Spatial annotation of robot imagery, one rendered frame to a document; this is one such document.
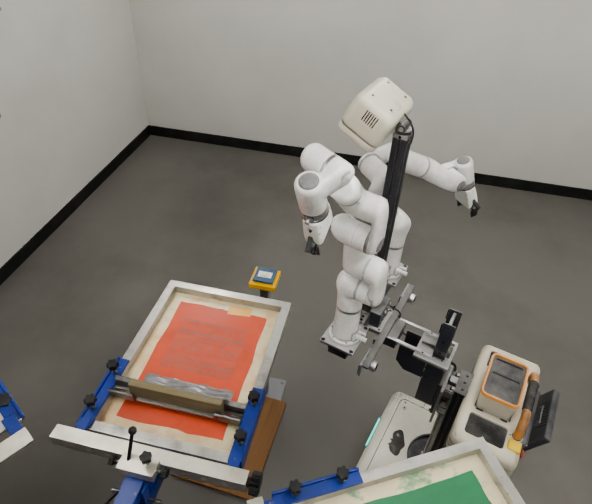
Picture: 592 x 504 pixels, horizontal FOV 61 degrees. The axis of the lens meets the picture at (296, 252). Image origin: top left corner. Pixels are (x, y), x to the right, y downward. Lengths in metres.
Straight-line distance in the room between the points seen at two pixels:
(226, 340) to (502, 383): 1.13
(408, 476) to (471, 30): 3.77
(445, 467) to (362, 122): 1.21
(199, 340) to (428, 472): 1.03
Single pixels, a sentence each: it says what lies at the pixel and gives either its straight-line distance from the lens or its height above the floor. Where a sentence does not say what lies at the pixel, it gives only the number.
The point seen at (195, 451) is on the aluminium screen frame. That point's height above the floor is 0.99.
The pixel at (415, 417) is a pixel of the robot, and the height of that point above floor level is 0.28.
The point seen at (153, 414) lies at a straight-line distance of 2.02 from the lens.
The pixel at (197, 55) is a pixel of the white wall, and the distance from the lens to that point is 5.32.
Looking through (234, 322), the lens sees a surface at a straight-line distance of 2.26.
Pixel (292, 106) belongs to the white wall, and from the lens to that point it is 5.19.
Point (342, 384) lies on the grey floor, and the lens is 3.26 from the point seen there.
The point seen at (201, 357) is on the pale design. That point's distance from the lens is 2.15.
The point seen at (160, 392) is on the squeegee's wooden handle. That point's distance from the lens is 1.95.
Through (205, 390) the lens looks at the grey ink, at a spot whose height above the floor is 0.96.
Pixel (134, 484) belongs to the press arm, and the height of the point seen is 1.04.
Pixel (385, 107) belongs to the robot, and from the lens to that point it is 1.61.
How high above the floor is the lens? 2.63
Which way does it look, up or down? 40 degrees down
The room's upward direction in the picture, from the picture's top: 3 degrees clockwise
